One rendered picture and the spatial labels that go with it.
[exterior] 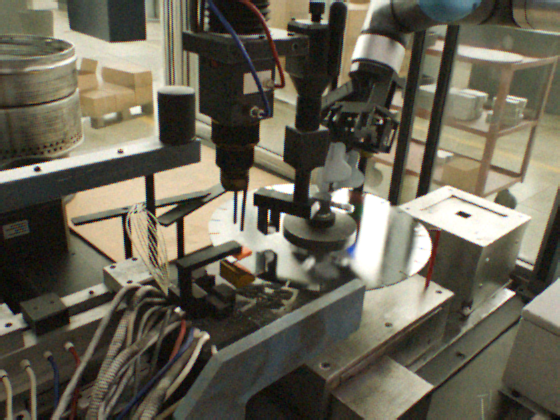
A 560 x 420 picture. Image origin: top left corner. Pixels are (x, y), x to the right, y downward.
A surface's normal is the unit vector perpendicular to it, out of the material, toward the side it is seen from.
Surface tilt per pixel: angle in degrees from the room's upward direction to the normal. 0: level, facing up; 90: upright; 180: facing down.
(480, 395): 0
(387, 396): 0
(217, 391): 90
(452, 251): 90
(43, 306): 0
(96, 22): 90
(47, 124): 90
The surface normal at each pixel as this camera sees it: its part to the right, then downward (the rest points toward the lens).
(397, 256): 0.06, -0.90
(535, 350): -0.73, 0.26
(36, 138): 0.66, 0.36
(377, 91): -0.65, -0.25
